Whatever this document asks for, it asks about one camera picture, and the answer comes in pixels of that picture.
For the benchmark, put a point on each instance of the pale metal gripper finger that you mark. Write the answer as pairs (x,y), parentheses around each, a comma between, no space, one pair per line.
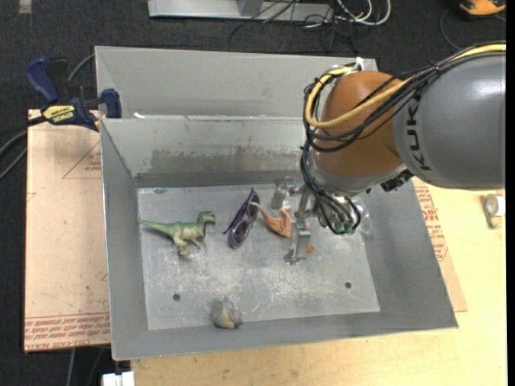
(278,199)
(301,239)

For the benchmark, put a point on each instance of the orange-tan toy animal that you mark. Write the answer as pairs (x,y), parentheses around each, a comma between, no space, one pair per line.
(281,223)

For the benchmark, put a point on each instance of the purple sunglasses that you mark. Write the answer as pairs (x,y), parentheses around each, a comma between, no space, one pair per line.
(241,231)

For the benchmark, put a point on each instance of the grey metal bin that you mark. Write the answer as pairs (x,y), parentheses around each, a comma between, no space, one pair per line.
(257,280)

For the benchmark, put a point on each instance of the green toy dinosaur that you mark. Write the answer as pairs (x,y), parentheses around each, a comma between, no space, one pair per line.
(185,231)

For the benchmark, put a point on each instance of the clear tape roll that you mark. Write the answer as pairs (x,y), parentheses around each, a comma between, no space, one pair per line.
(491,209)

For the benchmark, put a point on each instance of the brown cardboard board, red print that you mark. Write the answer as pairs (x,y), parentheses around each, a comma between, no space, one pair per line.
(60,223)

